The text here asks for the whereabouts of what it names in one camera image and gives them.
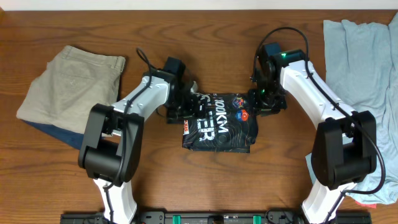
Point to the black orange patterned jersey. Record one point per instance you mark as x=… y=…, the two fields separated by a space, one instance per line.
x=229 y=124

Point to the light blue t-shirt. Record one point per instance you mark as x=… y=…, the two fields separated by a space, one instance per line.
x=361 y=68

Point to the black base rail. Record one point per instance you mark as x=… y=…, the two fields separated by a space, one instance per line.
x=270 y=217

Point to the folded navy garment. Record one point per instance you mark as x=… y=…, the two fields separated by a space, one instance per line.
x=71 y=138

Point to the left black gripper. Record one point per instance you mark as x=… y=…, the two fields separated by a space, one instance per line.
x=193 y=111

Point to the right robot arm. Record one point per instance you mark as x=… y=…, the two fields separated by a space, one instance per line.
x=342 y=153

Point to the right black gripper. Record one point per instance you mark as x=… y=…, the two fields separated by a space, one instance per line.
x=258 y=107

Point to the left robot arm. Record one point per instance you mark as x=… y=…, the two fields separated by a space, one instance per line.
x=112 y=140

